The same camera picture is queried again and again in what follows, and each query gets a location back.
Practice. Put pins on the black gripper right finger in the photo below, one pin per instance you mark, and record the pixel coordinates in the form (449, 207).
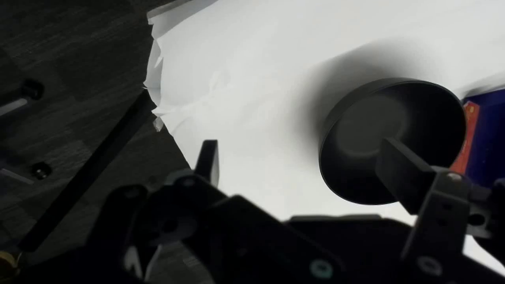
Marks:
(436, 196)

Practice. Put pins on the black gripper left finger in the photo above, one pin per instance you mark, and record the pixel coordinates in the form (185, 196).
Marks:
(207, 163)

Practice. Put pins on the blue orange tool holder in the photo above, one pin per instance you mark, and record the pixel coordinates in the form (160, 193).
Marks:
(482, 157)

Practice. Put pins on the black bowl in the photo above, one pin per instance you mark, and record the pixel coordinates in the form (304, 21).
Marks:
(425, 117)

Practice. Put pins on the white paper sheet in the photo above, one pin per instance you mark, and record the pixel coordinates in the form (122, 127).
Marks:
(261, 76)

